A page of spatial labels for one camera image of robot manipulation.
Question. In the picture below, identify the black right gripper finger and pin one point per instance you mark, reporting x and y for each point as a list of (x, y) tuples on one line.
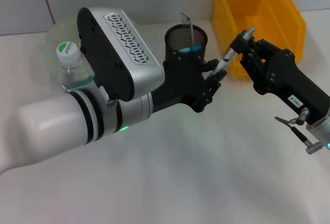
[(254, 64), (243, 44)]

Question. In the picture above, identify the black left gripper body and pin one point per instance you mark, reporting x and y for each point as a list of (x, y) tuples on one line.
[(185, 84)]

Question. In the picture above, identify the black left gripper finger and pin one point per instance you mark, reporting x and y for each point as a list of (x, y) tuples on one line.
[(215, 83), (211, 64)]

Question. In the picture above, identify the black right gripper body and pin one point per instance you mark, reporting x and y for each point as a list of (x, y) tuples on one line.
[(286, 79)]

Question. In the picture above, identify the silver pen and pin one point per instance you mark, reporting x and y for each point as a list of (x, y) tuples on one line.
[(224, 62)]

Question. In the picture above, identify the blue scissors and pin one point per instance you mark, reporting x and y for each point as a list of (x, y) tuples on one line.
[(196, 49)]

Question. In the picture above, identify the transparent plastic ruler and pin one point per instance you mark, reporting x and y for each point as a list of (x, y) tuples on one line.
[(187, 21)]

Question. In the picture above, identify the clear water bottle green label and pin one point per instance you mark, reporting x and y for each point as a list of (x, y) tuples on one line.
[(72, 71)]

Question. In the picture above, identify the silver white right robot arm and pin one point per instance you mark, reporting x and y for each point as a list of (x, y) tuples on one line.
[(322, 131)]

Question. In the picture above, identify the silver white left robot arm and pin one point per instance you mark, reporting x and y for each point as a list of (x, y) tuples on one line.
[(64, 120)]

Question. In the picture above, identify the black mesh pen holder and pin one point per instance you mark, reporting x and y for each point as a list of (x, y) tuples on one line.
[(180, 38)]

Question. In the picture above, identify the green glass fruit bowl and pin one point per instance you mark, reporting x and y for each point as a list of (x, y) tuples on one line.
[(51, 53)]

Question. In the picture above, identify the yellow plastic bin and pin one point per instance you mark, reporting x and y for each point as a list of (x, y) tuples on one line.
[(232, 2)]

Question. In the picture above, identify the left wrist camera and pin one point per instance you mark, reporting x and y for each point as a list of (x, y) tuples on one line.
[(123, 58)]

